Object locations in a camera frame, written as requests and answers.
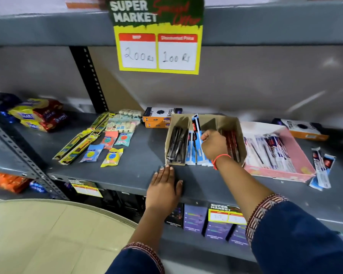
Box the pink cardboard box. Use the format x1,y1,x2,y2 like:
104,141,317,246
240,121,317,183

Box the pile of white pen packets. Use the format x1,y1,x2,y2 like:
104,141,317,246
244,133,297,173

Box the blue snack packet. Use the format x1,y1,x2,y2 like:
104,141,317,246
29,181,48,194

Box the brown cardboard pen box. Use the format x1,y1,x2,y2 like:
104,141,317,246
164,113,248,168

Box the teal sharpener packet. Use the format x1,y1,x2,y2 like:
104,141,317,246
114,132,134,147

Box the yellow sharpener packet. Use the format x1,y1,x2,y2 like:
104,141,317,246
100,147,123,168

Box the orange snack packets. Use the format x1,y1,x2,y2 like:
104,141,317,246
0,171,32,194

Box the yellow green pencil packet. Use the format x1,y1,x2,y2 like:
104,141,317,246
53,128,94,161
95,112,115,135
88,111,111,131
58,133,99,165

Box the person's left hand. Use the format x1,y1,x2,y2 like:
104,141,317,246
145,165,184,210

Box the white blue loose pen packet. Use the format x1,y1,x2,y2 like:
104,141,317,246
308,154,337,192
311,147,332,189

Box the row of blue pen packets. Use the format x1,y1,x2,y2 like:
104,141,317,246
185,131,214,167

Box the bundle of black pens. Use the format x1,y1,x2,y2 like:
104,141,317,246
166,125,190,164

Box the purple bottle box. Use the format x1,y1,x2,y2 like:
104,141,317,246
229,224,249,246
184,204,209,234
205,221,234,242

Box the grey metal shelf rack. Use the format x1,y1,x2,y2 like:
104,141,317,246
0,0,343,274

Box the person's right hand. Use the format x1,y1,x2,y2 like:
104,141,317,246
201,130,231,162

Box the black perforated shelf upright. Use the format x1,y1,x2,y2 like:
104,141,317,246
69,46,109,113

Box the dark blue snack packets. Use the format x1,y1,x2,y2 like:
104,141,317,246
0,93,22,123

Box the yellow red biscuit packet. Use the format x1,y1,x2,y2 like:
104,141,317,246
8,105,65,123
18,98,63,112
20,113,69,132

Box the person's left forearm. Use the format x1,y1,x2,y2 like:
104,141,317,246
105,206,165,274

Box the large yellow green price sign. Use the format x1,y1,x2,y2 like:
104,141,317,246
104,0,205,75

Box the bundle of red pens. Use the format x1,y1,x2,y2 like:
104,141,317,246
221,128,242,165

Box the row of black boxes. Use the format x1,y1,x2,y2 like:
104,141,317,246
99,188,146,223

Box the orange white stationery box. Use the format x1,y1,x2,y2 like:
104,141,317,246
143,107,183,123
271,118,330,141
144,121,171,129

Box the red sharpener packet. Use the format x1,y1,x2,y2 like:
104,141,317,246
100,131,119,149

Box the pile of white eraser packets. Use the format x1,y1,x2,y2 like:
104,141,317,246
104,109,143,133

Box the person's right forearm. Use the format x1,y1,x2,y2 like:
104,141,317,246
214,157,343,274

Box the blue sharpener packet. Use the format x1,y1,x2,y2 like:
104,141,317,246
79,144,104,163

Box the orange wrist thread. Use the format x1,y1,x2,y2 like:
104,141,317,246
212,154,232,170

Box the grey perforated shelf upright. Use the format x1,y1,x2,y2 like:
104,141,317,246
0,115,68,201

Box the black bottle box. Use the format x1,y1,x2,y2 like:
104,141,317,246
164,203,184,229

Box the orange striped packet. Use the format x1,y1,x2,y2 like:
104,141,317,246
64,0,101,10

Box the small yellow green price sign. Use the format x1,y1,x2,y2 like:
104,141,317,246
68,179,103,198
208,203,248,226

